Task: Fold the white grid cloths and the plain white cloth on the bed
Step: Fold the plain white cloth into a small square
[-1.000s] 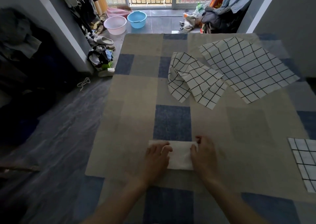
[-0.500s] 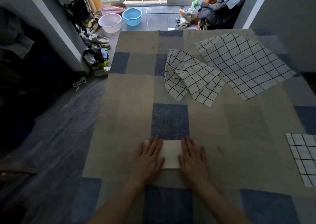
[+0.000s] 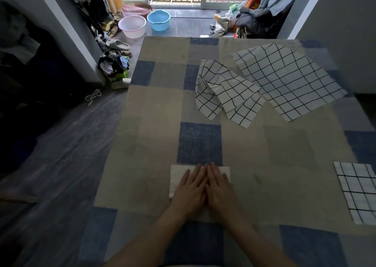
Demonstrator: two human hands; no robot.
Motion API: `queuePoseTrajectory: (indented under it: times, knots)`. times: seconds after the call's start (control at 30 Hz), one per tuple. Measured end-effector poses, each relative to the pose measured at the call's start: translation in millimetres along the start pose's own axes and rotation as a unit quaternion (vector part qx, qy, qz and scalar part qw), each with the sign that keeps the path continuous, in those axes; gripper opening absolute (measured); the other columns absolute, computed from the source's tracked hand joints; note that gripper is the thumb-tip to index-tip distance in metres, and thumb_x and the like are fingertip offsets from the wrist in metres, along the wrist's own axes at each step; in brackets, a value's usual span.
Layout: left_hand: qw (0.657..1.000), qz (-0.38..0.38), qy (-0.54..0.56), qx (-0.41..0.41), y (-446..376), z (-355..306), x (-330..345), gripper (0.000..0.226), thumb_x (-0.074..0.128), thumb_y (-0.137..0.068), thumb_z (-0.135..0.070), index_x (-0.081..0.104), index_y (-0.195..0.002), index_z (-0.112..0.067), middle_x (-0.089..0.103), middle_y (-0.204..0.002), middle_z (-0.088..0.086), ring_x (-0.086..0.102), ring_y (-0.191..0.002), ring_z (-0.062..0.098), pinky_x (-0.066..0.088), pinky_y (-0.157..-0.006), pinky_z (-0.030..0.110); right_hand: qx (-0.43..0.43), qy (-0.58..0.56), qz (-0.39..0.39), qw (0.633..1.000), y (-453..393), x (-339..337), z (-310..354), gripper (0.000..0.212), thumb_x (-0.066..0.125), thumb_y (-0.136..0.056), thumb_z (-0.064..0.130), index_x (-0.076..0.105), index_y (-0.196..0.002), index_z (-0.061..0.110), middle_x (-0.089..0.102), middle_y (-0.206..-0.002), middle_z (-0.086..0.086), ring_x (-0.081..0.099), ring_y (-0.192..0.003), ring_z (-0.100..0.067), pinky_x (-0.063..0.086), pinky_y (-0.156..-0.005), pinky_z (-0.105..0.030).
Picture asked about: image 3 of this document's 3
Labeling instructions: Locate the blue plastic basin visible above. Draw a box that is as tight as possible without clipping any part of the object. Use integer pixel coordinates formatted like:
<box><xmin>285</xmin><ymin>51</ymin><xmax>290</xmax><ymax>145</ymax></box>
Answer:
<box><xmin>146</xmin><ymin>10</ymin><xmax>172</xmax><ymax>32</ymax></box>

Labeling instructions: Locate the person's right forearm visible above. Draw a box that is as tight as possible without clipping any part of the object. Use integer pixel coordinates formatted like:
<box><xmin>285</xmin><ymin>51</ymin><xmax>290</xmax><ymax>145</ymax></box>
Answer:
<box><xmin>226</xmin><ymin>214</ymin><xmax>297</xmax><ymax>267</ymax></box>

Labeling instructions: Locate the dark clothes heap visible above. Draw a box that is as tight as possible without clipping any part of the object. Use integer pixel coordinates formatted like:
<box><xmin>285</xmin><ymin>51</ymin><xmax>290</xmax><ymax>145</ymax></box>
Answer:
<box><xmin>235</xmin><ymin>6</ymin><xmax>290</xmax><ymax>39</ymax></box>

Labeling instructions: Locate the white cord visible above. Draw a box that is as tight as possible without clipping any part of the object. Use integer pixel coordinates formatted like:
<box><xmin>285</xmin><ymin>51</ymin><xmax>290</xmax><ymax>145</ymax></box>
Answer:
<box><xmin>85</xmin><ymin>88</ymin><xmax>102</xmax><ymax>106</ymax></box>

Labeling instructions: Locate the person's right hand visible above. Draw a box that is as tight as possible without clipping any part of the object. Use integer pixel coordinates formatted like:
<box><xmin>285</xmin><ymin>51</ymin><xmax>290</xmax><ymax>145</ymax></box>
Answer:
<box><xmin>205</xmin><ymin>162</ymin><xmax>244</xmax><ymax>220</ymax></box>

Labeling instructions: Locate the pile of shoes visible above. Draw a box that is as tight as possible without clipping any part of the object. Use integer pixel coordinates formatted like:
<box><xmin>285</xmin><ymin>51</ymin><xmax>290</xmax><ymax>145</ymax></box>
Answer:
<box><xmin>91</xmin><ymin>10</ymin><xmax>133</xmax><ymax>57</ymax></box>

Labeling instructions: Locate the black luggage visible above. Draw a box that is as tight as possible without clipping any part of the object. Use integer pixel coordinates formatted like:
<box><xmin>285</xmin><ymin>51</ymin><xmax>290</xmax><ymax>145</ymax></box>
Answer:
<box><xmin>0</xmin><ymin>26</ymin><xmax>86</xmax><ymax>115</ymax></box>

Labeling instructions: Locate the plain white cloth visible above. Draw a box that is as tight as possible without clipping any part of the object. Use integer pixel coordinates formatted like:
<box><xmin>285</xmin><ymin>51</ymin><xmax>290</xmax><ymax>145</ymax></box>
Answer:
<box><xmin>169</xmin><ymin>164</ymin><xmax>231</xmax><ymax>199</ymax></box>

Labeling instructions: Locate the bright pink plastic basin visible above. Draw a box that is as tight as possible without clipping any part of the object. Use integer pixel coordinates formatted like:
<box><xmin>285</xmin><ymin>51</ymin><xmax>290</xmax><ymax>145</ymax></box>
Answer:
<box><xmin>122</xmin><ymin>4</ymin><xmax>153</xmax><ymax>17</ymax></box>

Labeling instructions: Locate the pale pink plastic basin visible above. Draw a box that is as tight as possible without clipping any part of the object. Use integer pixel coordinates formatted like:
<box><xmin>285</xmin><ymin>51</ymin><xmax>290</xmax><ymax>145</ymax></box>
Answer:
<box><xmin>118</xmin><ymin>14</ymin><xmax>147</xmax><ymax>39</ymax></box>

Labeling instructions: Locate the person's left forearm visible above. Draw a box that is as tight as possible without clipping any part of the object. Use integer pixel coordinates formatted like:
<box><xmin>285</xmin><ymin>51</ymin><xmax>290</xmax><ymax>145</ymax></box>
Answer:
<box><xmin>103</xmin><ymin>211</ymin><xmax>188</xmax><ymax>267</ymax></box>

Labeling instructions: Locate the person's left hand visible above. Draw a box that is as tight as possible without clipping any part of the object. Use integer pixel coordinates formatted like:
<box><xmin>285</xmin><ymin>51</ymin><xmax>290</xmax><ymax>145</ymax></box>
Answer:
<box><xmin>169</xmin><ymin>164</ymin><xmax>210</xmax><ymax>217</ymax></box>

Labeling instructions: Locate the white black-grid cloth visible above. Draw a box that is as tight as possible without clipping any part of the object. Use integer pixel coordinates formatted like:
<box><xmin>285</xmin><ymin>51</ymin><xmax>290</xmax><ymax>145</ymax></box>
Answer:
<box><xmin>195</xmin><ymin>59</ymin><xmax>266</xmax><ymax>129</ymax></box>
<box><xmin>333</xmin><ymin>161</ymin><xmax>376</xmax><ymax>225</ymax></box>
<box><xmin>231</xmin><ymin>43</ymin><xmax>348</xmax><ymax>122</ymax></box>

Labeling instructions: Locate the beige slipper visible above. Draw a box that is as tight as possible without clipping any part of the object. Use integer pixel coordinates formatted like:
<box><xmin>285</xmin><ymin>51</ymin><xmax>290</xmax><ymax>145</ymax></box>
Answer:
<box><xmin>105</xmin><ymin>39</ymin><xmax>131</xmax><ymax>52</ymax></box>
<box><xmin>111</xmin><ymin>78</ymin><xmax>132</xmax><ymax>90</ymax></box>

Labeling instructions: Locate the blue beige patchwork tablecloth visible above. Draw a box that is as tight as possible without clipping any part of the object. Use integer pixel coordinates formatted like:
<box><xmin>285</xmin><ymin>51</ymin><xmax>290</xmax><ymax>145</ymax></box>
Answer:
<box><xmin>78</xmin><ymin>36</ymin><xmax>376</xmax><ymax>267</ymax></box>

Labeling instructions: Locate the small colourful clothes heap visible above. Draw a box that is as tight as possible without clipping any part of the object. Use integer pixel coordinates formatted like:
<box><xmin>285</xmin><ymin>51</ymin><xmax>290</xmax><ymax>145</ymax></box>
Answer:
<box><xmin>98</xmin><ymin>51</ymin><xmax>130</xmax><ymax>81</ymax></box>

